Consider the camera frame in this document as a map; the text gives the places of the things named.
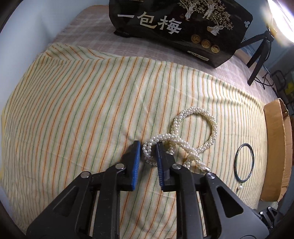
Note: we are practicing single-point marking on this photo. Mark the black mini tripod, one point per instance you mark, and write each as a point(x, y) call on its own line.
point(257, 66)

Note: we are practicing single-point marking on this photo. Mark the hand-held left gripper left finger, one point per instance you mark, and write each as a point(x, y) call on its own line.
point(135, 160)

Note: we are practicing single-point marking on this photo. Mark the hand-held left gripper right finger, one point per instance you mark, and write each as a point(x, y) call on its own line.
point(160, 165)

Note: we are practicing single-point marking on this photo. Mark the yellow box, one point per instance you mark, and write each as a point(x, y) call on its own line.
point(289, 89)

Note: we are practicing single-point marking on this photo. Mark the yellow striped cloth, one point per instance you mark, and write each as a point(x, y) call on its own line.
point(80, 103)

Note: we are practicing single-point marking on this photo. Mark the black printed snack bag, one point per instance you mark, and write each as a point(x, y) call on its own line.
point(172, 27)

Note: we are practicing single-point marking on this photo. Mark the cardboard box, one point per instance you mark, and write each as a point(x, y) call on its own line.
point(273, 149)

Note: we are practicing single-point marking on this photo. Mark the black bangle with pearl charm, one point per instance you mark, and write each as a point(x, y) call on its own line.
point(240, 187)

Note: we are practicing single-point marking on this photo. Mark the beige plaid bed sheet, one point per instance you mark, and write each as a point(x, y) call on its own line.
point(91, 27)

